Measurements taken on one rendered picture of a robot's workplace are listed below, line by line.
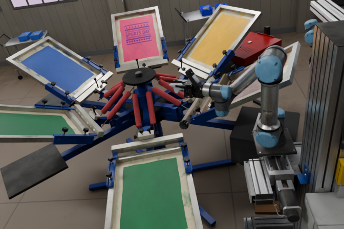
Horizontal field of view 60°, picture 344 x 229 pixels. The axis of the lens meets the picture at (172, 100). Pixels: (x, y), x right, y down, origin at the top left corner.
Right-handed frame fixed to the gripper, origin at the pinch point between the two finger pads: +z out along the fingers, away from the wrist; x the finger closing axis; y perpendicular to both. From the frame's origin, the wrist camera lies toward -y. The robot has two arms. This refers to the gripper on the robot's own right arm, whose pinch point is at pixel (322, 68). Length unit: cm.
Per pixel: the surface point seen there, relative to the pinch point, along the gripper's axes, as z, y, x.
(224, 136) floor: 113, -83, -138
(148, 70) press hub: -26, -9, -142
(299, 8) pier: 79, -430, -70
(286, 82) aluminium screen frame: -10.5, 29.2, -16.9
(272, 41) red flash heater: 21, -131, -60
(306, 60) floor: 136, -309, -62
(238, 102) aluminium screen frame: -1, 29, -52
